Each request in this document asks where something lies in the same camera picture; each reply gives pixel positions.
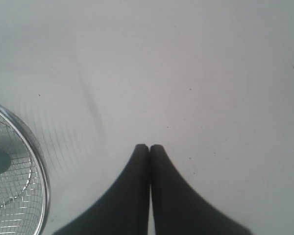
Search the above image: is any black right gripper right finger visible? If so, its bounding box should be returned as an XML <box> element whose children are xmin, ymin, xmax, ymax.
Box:
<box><xmin>150</xmin><ymin>144</ymin><xmax>251</xmax><ymax>235</ymax></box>

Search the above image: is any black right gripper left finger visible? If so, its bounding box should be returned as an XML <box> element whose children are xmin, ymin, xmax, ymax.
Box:
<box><xmin>55</xmin><ymin>144</ymin><xmax>150</xmax><ymax>235</ymax></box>

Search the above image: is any oval metal mesh basket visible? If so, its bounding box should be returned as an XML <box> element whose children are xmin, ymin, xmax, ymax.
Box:
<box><xmin>0</xmin><ymin>104</ymin><xmax>50</xmax><ymax>235</ymax></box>

